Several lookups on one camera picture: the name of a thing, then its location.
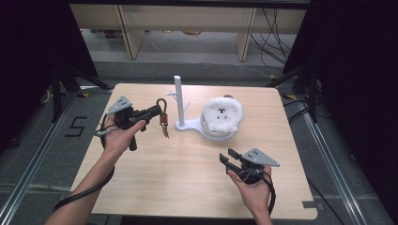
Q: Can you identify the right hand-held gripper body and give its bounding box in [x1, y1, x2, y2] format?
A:
[233, 147, 281, 186]

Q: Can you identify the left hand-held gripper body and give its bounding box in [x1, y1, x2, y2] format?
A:
[106, 96, 150, 152]

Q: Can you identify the brown keychain strap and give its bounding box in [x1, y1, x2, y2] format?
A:
[156, 97, 171, 139]

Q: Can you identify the white stand with post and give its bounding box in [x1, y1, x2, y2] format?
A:
[166, 74, 243, 143]

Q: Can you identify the white fluffy zip pouch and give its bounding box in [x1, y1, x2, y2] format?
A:
[201, 97, 244, 135]

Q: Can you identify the person's left hand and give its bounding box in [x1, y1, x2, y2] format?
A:
[101, 113, 147, 158]

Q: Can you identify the person's right hand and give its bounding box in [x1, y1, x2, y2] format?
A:
[226, 165, 273, 218]

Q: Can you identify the black metal stand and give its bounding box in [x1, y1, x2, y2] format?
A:
[266, 64, 321, 124]
[51, 62, 111, 124]

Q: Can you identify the light wooden shelf unit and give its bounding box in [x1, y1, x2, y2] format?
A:
[69, 3, 308, 62]

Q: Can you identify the black curtain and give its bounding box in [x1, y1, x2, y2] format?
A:
[0, 0, 99, 154]
[283, 0, 398, 217]

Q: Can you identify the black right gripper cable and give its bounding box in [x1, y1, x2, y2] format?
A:
[262, 172, 278, 217]

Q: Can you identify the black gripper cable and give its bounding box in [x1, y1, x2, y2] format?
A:
[53, 113, 116, 214]
[262, 172, 278, 217]

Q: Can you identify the aluminium floor rail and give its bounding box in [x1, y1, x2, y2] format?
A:
[298, 102, 370, 225]
[0, 92, 78, 225]

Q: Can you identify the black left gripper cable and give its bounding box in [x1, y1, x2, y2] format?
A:
[53, 113, 116, 214]

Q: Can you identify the bundle of black floor cables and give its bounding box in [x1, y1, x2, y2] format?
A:
[250, 7, 299, 71]

